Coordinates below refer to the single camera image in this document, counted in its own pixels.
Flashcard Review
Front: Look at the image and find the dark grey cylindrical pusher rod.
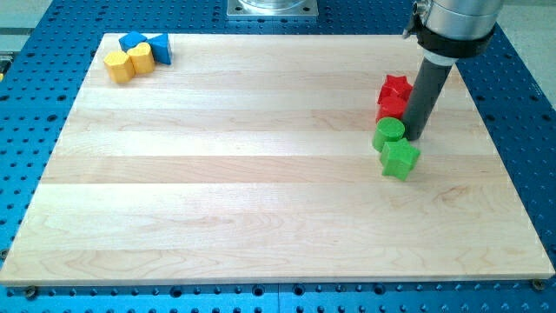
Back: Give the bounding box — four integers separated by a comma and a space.
401, 58, 452, 141

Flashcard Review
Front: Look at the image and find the red star block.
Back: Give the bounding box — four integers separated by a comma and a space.
377, 75, 413, 104

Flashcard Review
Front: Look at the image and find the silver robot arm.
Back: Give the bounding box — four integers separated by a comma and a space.
401, 0, 504, 141

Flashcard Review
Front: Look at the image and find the red circle block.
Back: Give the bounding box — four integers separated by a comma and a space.
375, 97, 407, 123

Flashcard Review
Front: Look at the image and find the green circle block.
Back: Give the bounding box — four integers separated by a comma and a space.
372, 117, 406, 152

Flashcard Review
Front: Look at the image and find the green star block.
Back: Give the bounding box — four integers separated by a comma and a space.
380, 138, 420, 181

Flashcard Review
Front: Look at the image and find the light wooden board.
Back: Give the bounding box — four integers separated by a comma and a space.
1, 33, 554, 286

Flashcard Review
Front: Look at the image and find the blue triangle block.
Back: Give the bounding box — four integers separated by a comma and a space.
147, 33, 172, 65

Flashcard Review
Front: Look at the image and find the yellow heart block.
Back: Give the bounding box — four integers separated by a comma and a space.
127, 42, 155, 74

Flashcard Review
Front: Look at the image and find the blue cube block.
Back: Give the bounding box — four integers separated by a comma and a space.
118, 30, 147, 52

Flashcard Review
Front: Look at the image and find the yellow hexagon block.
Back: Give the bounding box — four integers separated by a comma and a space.
103, 50, 136, 83

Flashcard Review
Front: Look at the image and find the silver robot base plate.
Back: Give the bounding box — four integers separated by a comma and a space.
227, 0, 319, 18

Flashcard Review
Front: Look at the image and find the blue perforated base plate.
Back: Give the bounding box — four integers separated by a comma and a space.
1, 0, 555, 312

